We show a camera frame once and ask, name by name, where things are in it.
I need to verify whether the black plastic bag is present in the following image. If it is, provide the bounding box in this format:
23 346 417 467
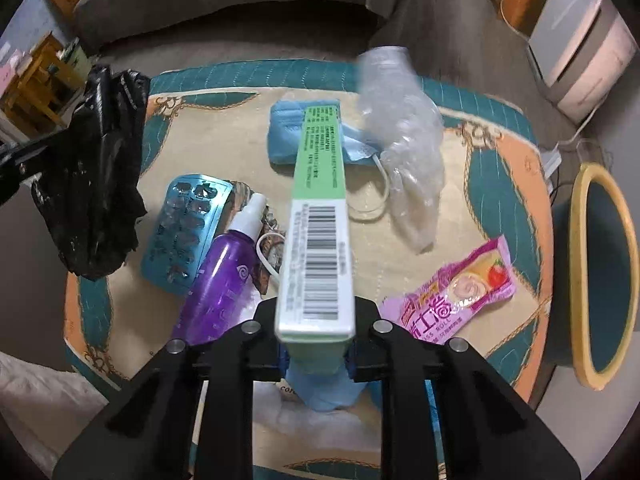
32 65 150 281

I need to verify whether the blue pill blister pack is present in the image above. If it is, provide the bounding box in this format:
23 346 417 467
141 174 233 296

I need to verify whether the blue face mask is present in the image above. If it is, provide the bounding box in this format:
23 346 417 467
267 98 391 221
285 362 367 412

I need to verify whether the green white cardboard box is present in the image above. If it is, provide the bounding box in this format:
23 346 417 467
273 100 357 376

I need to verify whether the clear plastic glove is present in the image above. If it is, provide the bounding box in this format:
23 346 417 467
357 46 445 254

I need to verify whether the pink snack wrapper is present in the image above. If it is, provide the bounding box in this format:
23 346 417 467
378 235 516 344

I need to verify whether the teal bin yellow rim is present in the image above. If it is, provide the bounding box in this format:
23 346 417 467
546 162 639 391

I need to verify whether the teal orange horse rug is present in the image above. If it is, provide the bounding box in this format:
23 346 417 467
64 60 553 479

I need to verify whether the white air purifier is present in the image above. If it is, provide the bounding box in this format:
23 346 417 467
527 0 639 124

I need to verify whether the white power cable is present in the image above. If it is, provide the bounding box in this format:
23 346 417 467
499 0 609 196

